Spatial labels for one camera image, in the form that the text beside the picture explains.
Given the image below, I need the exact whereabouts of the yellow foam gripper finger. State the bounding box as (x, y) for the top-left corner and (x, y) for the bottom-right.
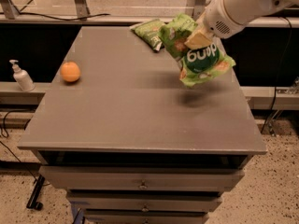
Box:
(185, 27), (213, 49)

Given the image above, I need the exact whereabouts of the green rice chip bag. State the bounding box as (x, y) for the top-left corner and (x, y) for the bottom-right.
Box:
(159, 14), (235, 87)

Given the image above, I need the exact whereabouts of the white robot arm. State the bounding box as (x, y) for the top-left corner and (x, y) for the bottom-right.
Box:
(185, 0), (299, 49)

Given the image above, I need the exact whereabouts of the green jalapeno chip bag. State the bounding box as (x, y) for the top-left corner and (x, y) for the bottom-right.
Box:
(130, 19), (164, 51)

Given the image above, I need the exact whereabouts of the grey drawer cabinet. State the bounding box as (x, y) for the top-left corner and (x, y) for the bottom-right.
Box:
(19, 26), (266, 224)

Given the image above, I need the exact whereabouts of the orange fruit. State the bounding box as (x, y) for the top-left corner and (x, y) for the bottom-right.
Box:
(60, 62), (81, 82)

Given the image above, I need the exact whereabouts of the white pump bottle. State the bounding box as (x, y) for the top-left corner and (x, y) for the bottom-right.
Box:
(9, 60), (35, 91)

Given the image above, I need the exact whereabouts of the black floor stand foot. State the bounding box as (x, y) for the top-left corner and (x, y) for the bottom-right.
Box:
(26, 175), (45, 211)

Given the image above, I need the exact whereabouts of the black cable at right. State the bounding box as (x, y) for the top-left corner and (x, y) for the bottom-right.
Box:
(260, 16), (293, 134)

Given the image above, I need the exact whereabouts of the black cable on ledge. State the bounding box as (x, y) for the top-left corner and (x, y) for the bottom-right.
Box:
(0, 12), (111, 22)

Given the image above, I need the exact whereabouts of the black floor cable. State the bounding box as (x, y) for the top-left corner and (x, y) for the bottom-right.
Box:
(0, 109), (39, 183)

